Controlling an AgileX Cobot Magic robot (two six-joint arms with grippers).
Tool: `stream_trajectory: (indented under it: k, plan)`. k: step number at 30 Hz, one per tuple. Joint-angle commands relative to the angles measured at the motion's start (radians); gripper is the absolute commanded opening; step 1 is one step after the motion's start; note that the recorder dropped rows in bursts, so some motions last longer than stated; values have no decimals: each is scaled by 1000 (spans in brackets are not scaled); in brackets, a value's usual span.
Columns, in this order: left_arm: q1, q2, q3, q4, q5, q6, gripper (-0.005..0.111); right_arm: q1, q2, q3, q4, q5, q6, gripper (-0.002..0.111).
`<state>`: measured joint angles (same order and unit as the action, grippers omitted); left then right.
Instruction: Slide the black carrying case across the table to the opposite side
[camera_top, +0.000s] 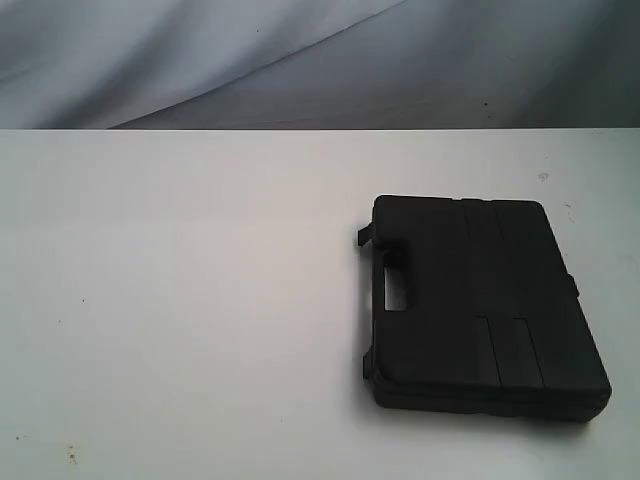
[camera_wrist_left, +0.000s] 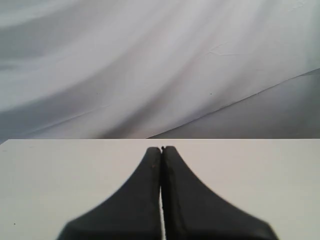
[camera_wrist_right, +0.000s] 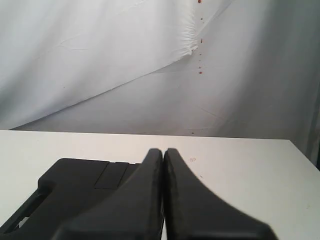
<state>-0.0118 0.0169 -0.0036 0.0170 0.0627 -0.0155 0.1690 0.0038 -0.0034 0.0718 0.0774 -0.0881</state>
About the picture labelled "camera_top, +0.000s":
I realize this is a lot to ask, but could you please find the black plastic carrying case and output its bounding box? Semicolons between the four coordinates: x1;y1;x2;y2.
357;195;612;422

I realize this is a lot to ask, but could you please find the white backdrop cloth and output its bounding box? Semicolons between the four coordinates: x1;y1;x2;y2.
1;1;639;129

